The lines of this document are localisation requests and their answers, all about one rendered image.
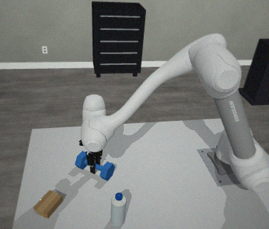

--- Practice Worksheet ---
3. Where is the blue dumbbell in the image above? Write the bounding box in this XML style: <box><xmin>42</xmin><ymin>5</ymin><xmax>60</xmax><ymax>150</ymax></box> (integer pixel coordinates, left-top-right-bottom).
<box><xmin>75</xmin><ymin>151</ymin><xmax>115</xmax><ymax>181</ymax></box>

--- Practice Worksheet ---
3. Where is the small brown block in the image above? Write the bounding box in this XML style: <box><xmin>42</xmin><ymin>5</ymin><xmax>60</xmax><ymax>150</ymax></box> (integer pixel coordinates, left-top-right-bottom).
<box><xmin>33</xmin><ymin>190</ymin><xmax>63</xmax><ymax>219</ymax></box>

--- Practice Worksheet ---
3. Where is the white bottle with blue cap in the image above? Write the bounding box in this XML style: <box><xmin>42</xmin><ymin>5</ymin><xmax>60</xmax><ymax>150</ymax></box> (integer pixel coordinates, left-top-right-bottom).
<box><xmin>110</xmin><ymin>193</ymin><xmax>127</xmax><ymax>226</ymax></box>

